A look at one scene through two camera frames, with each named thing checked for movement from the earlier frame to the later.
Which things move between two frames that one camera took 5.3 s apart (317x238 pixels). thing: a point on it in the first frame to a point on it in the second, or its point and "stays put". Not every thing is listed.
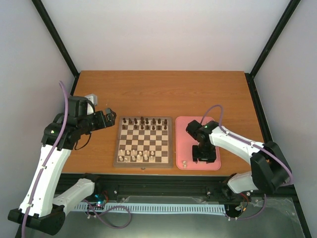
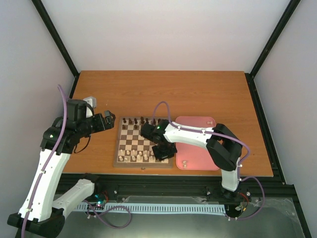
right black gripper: x=210 y=159 to x=158 y=156
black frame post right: x=277 y=31 stays put
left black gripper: x=111 y=120 stays put
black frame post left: x=59 y=42 stays put
